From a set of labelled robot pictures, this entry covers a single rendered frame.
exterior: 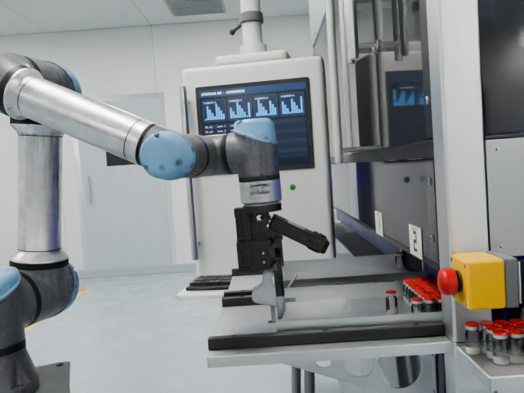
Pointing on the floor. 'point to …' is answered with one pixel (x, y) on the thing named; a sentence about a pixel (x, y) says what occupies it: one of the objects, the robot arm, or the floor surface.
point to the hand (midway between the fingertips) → (282, 311)
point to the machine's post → (458, 161)
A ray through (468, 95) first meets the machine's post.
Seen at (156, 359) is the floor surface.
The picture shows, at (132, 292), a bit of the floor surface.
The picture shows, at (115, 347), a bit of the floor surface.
